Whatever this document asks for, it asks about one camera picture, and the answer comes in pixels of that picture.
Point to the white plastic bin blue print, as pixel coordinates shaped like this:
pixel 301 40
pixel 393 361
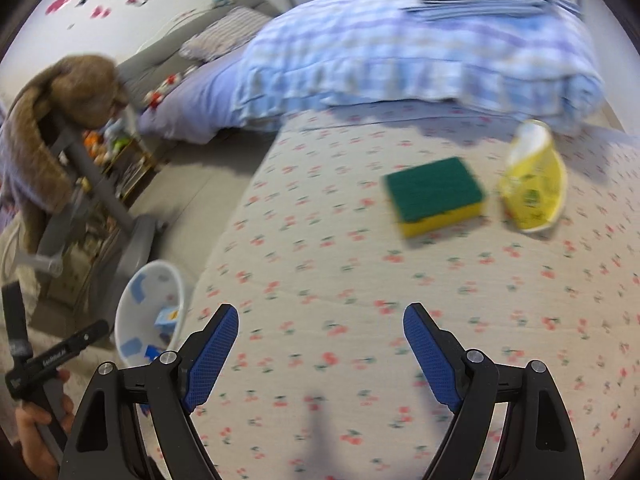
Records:
pixel 140 290

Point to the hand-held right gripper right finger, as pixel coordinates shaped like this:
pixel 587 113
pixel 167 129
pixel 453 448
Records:
pixel 430 355

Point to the plaid pillow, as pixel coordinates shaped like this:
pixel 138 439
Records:
pixel 225 35

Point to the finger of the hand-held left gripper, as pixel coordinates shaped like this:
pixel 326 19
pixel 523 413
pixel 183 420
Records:
pixel 85 337

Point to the wooden toy shelf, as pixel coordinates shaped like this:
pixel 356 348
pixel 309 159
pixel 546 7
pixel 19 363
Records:
pixel 125 165

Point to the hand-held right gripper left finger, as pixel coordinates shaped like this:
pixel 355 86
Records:
pixel 212 355

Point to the green yellow sponge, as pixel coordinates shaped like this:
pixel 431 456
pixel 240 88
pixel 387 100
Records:
pixel 430 185

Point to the brown plush coat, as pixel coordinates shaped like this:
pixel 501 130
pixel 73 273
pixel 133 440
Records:
pixel 45 135

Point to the person's left hand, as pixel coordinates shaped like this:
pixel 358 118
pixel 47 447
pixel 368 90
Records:
pixel 35 440

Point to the grey chair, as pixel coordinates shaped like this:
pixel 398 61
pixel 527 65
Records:
pixel 95 170

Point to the yellow paper cup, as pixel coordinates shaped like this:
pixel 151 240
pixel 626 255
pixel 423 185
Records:
pixel 535 185

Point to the cherry print bed sheet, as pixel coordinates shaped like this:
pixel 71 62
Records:
pixel 350 260

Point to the purple bed sheet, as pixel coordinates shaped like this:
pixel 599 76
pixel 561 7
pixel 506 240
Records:
pixel 200 100

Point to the red white plush toy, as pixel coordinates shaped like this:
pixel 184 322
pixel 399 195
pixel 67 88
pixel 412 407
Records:
pixel 160 92

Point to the blue plaid quilt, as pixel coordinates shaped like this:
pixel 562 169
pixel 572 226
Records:
pixel 400 60

